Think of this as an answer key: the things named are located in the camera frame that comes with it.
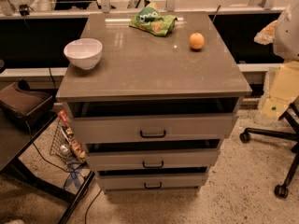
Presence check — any top grey drawer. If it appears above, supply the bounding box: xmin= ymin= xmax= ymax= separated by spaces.
xmin=69 ymin=114 xmax=237 ymax=144

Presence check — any orange fruit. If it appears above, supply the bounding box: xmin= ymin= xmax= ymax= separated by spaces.
xmin=189 ymin=33 xmax=205 ymax=49

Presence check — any black floor cable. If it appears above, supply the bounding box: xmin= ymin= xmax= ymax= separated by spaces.
xmin=25 ymin=121 xmax=104 ymax=224

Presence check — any middle grey drawer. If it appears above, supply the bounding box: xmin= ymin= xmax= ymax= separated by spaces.
xmin=86 ymin=149 xmax=220 ymax=171

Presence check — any wire basket with snacks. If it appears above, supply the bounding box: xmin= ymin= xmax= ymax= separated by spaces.
xmin=50 ymin=110 xmax=85 ymax=164

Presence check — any black side table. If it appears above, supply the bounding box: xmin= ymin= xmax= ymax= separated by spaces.
xmin=0 ymin=112 xmax=94 ymax=224

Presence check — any white bowl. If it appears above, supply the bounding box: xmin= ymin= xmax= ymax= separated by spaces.
xmin=64 ymin=38 xmax=103 ymax=70

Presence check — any grey drawer cabinet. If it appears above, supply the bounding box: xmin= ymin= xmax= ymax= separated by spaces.
xmin=55 ymin=11 xmax=253 ymax=194

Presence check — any grey drawer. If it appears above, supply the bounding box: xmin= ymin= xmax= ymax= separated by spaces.
xmin=97 ymin=174 xmax=208 ymax=191
xmin=86 ymin=149 xmax=220 ymax=171
xmin=69 ymin=114 xmax=237 ymax=144

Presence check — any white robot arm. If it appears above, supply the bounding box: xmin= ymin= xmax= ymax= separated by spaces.
xmin=273 ymin=0 xmax=299 ymax=61

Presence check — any bottom grey drawer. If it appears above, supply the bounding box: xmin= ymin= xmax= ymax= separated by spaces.
xmin=97 ymin=174 xmax=208 ymax=191

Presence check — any green chip bag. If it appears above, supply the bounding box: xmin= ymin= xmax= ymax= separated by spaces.
xmin=129 ymin=2 xmax=178 ymax=37

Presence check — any brown bag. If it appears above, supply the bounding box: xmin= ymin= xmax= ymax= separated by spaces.
xmin=0 ymin=79 xmax=53 ymax=127

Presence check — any black office chair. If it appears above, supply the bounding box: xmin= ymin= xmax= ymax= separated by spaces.
xmin=239 ymin=102 xmax=299 ymax=199

